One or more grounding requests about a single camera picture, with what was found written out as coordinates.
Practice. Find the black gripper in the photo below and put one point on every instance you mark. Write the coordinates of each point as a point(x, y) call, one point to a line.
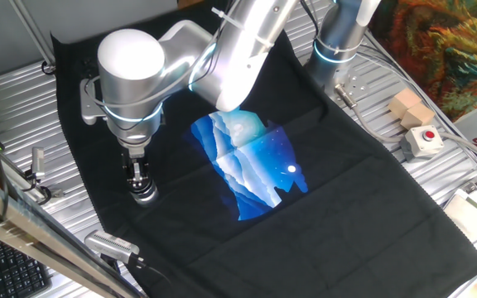
point(135, 154)

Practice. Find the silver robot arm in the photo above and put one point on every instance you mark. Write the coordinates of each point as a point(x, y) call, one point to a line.
point(131, 74)

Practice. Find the clear glass jar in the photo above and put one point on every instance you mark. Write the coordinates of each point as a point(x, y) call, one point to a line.
point(147, 198)

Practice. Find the black keyboard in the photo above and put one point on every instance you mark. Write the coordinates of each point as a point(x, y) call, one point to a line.
point(15, 271)

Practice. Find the black cloth with blue print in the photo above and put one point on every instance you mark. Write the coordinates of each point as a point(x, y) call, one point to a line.
point(304, 215)

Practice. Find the thin metal rod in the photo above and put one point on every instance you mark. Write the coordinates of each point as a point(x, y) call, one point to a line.
point(31, 33)

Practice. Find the light wooden block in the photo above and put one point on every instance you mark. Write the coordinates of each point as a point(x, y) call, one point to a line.
point(418, 116)
point(404, 101)

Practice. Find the grey emergency stop button box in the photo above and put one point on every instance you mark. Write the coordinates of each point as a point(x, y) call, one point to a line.
point(422, 142)

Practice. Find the colourful painted cloth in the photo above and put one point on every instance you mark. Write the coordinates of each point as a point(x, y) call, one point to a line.
point(441, 49)

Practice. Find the white flat device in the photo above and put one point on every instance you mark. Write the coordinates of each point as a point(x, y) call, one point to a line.
point(474, 215)

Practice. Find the silver camera with label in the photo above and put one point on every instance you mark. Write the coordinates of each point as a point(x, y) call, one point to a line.
point(110, 245)

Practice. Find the small silver camera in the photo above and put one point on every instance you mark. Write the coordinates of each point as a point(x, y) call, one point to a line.
point(37, 162)

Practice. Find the aluminium frame beam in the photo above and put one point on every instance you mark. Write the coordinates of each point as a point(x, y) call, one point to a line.
point(23, 225)

